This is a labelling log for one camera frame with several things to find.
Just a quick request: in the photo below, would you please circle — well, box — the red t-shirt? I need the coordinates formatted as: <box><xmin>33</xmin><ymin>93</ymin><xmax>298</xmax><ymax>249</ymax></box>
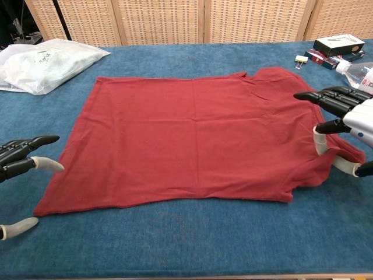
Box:
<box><xmin>33</xmin><ymin>66</ymin><xmax>367</xmax><ymax>217</ymax></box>

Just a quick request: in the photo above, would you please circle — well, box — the clear plastic water bottle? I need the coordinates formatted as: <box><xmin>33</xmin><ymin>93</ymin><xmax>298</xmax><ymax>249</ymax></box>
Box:
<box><xmin>335</xmin><ymin>60</ymin><xmax>373</xmax><ymax>96</ymax></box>

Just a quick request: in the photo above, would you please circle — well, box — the black tripod stand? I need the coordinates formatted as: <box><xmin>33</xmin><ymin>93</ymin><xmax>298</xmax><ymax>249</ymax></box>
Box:
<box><xmin>51</xmin><ymin>0</ymin><xmax>73</xmax><ymax>41</ymax></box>

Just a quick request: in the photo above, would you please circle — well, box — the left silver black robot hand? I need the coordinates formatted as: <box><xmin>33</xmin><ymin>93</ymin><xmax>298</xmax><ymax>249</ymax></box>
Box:
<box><xmin>0</xmin><ymin>135</ymin><xmax>65</xmax><ymax>240</ymax></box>

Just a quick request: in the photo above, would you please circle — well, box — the wooden woven folding screen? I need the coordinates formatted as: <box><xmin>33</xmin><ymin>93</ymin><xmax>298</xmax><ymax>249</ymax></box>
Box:
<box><xmin>24</xmin><ymin>0</ymin><xmax>373</xmax><ymax>47</ymax></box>

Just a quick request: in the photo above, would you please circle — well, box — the dark red blue box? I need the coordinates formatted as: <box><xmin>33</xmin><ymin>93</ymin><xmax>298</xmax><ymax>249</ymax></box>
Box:
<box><xmin>304</xmin><ymin>48</ymin><xmax>367</xmax><ymax>71</ymax></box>

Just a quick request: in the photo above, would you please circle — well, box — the white binder clip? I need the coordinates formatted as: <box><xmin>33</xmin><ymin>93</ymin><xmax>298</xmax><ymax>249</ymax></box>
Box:
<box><xmin>294</xmin><ymin>55</ymin><xmax>309</xmax><ymax>70</ymax></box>

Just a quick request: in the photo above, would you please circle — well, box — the empty frosted plastic bag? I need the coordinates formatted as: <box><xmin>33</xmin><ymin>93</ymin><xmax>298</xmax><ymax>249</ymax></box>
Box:
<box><xmin>0</xmin><ymin>45</ymin><xmax>33</xmax><ymax>94</ymax></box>

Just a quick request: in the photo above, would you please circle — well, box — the blue carpet table cover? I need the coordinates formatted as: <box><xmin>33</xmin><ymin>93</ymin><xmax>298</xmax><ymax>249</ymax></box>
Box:
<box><xmin>0</xmin><ymin>39</ymin><xmax>373</xmax><ymax>278</ymax></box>

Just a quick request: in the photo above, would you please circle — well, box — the frosted bag with white garment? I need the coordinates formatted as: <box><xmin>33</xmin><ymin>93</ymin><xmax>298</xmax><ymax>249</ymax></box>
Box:
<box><xmin>1</xmin><ymin>38</ymin><xmax>111</xmax><ymax>96</ymax></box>

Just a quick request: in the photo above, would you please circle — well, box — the white and black box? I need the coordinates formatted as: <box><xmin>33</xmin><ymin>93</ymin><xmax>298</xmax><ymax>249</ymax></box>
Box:
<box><xmin>313</xmin><ymin>34</ymin><xmax>365</xmax><ymax>58</ymax></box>

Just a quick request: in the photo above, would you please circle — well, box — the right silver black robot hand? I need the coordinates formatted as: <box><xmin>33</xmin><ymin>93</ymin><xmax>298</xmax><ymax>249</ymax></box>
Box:
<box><xmin>293</xmin><ymin>86</ymin><xmax>373</xmax><ymax>178</ymax></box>

